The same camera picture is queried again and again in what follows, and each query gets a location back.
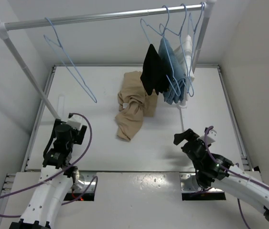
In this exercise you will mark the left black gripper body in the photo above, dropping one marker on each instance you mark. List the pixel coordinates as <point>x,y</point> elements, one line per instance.
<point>76,139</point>

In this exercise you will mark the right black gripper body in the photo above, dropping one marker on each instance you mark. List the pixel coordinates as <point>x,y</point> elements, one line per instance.
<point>200,142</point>

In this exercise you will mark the beige t-shirt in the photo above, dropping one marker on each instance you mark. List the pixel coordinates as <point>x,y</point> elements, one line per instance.
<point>134,105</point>

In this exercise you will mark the light blue wire hanger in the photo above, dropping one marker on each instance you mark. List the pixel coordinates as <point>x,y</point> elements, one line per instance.
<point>57,45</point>

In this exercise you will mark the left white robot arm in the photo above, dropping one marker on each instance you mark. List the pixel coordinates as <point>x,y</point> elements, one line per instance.
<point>57,175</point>

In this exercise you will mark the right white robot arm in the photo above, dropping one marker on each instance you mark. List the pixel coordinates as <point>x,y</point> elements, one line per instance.
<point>216,171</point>

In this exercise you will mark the blue t-shirt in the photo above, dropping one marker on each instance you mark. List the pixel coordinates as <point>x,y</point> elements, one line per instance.
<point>175,73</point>

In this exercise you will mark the blue hanger with black shirt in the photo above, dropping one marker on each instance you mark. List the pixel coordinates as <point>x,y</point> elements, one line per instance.
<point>171,79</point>

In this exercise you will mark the black t-shirt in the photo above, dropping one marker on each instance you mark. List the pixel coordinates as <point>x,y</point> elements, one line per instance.
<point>155,73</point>

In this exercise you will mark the white t-shirt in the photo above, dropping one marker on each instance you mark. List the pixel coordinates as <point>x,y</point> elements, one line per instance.
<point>184,57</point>

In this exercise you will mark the blue hanger with white shirt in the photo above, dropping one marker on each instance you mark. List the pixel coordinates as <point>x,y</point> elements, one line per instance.
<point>194,40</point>

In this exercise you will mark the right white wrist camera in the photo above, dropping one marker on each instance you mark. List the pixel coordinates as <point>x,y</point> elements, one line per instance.
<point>211,137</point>

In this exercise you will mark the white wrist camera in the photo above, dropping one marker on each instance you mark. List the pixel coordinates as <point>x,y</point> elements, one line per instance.
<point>211,137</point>
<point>75,121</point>

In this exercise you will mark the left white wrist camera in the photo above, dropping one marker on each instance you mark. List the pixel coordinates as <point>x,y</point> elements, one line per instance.
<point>75,121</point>

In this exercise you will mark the white clothes rack frame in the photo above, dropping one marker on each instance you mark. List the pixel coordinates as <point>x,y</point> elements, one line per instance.
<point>5,27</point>

